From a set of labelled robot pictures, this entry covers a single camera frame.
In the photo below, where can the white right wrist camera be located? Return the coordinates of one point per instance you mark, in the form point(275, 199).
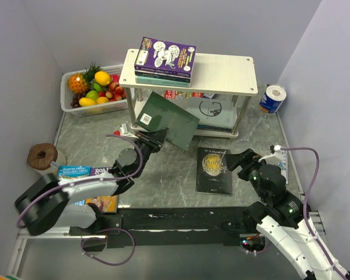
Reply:
point(276, 156)

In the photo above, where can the purple 52-Storey Treehouse book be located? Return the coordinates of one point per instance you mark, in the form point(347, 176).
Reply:
point(165, 57)

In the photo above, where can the white plastic fruit basket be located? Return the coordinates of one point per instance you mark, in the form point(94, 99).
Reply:
point(102, 106)

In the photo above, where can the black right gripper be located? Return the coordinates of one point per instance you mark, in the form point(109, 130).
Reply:
point(234, 159)

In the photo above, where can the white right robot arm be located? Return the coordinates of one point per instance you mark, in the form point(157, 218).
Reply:
point(283, 218)

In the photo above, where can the aluminium frame rail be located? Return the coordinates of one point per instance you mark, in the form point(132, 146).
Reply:
point(57, 255)

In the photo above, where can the yellow lemon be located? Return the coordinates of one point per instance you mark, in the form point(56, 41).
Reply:
point(102, 78)

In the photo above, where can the green apple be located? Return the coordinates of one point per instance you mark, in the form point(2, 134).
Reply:
point(94, 95)

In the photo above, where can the red white toothpaste box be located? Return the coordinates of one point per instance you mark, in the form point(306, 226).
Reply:
point(283, 165)

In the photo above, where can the dark grapes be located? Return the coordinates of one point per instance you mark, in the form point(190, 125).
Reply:
point(75, 100)

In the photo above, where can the toilet paper roll blue wrap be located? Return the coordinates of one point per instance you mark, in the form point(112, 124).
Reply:
point(272, 99)

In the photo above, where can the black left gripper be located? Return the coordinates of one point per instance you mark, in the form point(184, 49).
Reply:
point(157, 136)

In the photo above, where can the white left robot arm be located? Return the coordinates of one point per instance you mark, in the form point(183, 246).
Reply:
point(51, 202)

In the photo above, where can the brown paper roll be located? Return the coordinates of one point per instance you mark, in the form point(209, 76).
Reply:
point(45, 158)

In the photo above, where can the red 13-Storey Treehouse book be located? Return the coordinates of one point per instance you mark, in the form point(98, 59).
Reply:
point(181, 95)

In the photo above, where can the dark grey Mansfield book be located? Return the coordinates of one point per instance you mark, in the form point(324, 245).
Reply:
point(213, 176)

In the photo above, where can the yellow mango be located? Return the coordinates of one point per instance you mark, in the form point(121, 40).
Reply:
point(85, 102)

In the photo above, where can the Roald Dahl Charlie book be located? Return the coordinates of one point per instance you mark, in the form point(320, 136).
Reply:
point(106, 204)

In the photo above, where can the teal paperback book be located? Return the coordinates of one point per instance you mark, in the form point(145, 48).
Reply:
point(162, 82)

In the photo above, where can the Little Women floral book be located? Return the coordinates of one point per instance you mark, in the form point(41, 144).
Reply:
point(162, 76)

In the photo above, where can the pineapple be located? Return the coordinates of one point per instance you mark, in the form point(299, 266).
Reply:
point(80, 82)

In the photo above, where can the dark green book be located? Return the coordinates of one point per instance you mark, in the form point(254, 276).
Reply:
point(159, 113)

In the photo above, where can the red apples cluster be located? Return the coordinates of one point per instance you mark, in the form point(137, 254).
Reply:
point(113, 92)

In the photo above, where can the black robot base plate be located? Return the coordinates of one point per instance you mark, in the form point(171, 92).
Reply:
point(172, 226)

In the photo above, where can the blue 26-Storey Treehouse book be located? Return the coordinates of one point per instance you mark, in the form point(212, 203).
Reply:
point(73, 172)

